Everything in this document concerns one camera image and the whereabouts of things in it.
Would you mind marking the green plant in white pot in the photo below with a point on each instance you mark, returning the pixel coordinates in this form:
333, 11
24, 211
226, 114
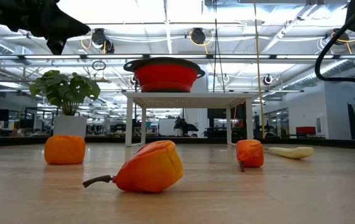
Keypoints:
66, 90

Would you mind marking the round orange plush fruit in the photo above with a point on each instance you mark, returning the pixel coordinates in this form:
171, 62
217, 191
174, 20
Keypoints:
64, 150

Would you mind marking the red collapsible colander grey rim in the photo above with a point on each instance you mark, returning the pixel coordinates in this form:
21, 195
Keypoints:
164, 77

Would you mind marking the white perforated metal shelf riser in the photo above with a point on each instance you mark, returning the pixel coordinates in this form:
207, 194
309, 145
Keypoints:
186, 100

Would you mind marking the pale yellow plush banana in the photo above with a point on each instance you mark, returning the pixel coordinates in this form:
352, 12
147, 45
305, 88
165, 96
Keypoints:
292, 152

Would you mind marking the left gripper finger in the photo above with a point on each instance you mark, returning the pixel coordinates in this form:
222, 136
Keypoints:
56, 46
65, 28

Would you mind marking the red cabinet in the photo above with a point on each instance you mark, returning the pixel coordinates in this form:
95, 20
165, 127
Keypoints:
305, 130

